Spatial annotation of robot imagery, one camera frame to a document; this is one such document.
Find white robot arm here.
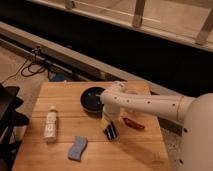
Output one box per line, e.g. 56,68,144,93
100,81,213,171

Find dark blue ceramic bowl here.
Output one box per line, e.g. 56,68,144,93
80,87,104,113

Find red chili pepper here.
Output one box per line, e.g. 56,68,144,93
123,117,145,130

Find blue sponge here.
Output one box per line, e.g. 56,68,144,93
68,136,88,162

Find white tube bottle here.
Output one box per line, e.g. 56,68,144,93
44,106,58,142

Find blue object on floor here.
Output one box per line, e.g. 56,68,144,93
50,73,65,82

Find black chair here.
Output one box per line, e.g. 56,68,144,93
0,83,29,171

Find black cable on floor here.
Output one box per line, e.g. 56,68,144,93
0,46,54,85

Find metal rail beam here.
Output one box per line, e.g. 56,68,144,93
0,21,213,143

